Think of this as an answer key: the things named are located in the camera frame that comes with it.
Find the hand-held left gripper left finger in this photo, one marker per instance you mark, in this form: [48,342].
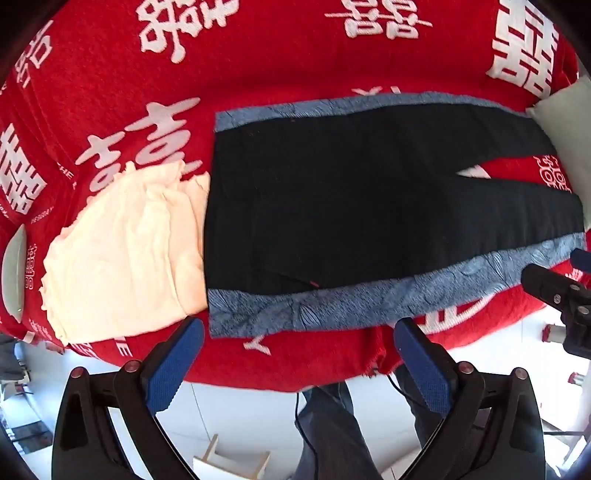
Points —
[178,364]

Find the white wooden stool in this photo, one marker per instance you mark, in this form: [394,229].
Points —
[240,459]

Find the person's left leg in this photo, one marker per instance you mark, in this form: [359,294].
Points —
[337,438]

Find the small red object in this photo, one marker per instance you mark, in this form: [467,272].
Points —
[551,333]

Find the black pants with blue trim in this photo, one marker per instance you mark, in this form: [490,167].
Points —
[346,207]

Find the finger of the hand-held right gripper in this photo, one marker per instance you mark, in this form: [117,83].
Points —
[579,258]
[540,281]

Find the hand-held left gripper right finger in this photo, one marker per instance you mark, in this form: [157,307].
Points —
[422,364]

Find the person's right leg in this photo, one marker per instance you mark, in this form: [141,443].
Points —
[418,420]

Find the person's leg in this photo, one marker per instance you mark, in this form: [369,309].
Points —
[418,420]
[337,438]

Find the red printed blanket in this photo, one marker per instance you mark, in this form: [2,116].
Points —
[277,55]

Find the white curved object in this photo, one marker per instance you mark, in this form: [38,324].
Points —
[13,272]

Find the cream folded cloth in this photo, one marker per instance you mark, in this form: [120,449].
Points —
[124,258]

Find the white pillow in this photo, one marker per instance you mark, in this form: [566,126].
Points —
[568,120]

